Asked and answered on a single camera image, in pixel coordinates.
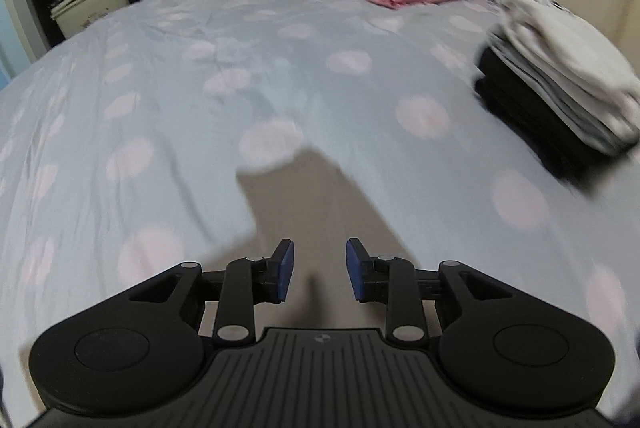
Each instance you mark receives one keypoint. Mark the folded white grey clothes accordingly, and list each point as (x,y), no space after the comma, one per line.
(576,71)

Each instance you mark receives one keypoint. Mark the polka dot bed sheet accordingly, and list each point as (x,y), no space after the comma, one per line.
(119,150)

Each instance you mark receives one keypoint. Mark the beige long sleeve garment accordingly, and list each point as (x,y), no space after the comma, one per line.
(311,201)

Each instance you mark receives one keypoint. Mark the folded black garment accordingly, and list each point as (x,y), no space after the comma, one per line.
(562,153)

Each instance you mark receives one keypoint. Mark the cream storage box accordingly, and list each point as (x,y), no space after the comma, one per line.
(74,16)

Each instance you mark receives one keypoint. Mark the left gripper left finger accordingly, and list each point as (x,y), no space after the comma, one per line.
(153,342)

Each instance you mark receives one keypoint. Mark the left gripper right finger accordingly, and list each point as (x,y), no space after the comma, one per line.
(499,348)

